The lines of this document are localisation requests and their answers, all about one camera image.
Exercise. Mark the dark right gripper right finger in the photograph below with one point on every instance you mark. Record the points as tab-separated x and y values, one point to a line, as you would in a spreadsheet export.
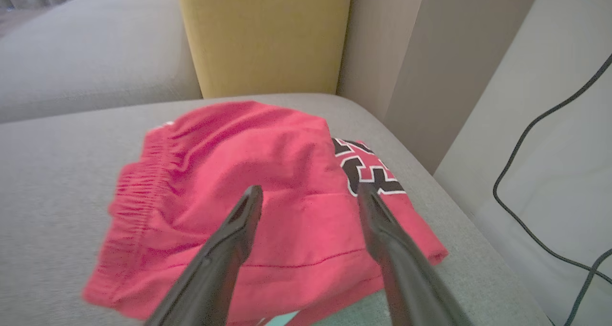
406	273

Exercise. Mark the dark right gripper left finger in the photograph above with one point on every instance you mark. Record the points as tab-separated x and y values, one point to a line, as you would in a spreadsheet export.
215	264

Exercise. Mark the red Bulls basketball shorts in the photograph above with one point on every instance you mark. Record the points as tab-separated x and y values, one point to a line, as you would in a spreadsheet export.
248	149

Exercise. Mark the yellow sofa cushion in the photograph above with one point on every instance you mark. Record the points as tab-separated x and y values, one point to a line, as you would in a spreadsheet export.
265	34

